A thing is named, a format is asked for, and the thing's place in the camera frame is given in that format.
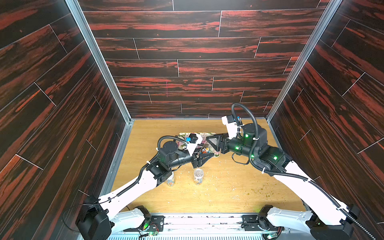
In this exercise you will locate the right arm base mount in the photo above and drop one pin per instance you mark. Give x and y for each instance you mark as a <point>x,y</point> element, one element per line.
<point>259,222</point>

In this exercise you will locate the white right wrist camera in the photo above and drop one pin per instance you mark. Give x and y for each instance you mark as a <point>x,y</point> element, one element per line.
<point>233,125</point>

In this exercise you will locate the floral rectangular tray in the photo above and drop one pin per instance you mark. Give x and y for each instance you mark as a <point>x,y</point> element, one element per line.
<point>204,135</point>

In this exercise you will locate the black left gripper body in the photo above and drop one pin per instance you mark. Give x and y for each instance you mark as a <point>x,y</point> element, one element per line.
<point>193,161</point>

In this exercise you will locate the clear plastic candy jar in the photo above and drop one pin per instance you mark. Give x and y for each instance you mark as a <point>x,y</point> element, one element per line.
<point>207,145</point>

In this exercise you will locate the left candy jar with lid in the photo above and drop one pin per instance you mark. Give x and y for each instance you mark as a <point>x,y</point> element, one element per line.
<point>171,180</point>

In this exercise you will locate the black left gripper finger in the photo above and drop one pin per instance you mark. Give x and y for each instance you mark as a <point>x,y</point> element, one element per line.
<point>205,157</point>
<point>202,149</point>

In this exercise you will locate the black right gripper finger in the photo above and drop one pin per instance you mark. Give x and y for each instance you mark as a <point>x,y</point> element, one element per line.
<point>211,138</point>
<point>213,145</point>

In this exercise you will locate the middle clear candy jar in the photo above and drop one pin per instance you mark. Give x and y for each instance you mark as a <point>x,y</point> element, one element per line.
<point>198,176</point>

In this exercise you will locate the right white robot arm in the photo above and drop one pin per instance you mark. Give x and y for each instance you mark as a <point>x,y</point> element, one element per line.
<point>327,218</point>

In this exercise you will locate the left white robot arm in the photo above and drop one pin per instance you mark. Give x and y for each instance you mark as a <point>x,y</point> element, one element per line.
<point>97,218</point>

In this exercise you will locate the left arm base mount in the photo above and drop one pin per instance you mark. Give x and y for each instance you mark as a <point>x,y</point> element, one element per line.
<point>152,225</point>

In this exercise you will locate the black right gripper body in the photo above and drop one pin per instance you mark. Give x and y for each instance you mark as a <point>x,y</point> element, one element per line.
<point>222,144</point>

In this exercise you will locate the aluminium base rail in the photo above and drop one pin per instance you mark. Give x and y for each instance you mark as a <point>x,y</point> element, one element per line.
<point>198,226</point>

